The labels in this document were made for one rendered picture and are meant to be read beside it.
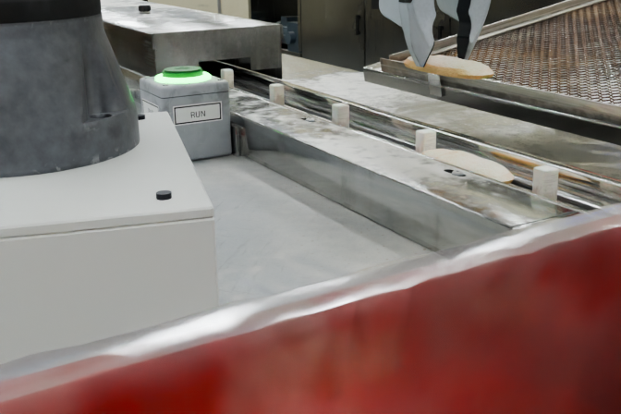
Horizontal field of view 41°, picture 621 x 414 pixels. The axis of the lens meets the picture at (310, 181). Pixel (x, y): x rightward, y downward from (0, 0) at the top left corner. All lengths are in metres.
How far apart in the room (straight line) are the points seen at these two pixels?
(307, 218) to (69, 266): 0.26
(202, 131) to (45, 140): 0.34
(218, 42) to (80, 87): 0.58
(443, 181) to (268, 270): 0.14
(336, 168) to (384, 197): 0.07
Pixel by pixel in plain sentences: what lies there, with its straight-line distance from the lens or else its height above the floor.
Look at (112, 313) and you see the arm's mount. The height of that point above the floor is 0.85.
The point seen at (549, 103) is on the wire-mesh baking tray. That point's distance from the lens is 0.73.
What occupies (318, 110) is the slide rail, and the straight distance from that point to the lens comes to 0.90.
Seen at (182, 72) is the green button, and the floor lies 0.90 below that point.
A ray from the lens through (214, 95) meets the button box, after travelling 0.82.
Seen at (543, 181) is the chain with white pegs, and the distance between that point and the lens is 0.60.
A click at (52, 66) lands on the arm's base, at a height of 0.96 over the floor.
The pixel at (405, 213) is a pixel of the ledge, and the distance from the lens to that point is 0.59.
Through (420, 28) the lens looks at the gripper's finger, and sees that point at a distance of 0.66.
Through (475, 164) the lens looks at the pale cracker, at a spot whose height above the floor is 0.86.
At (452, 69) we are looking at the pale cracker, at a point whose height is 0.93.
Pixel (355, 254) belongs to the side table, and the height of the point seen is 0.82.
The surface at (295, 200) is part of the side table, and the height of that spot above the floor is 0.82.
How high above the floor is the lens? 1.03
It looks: 16 degrees down
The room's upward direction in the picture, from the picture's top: 1 degrees counter-clockwise
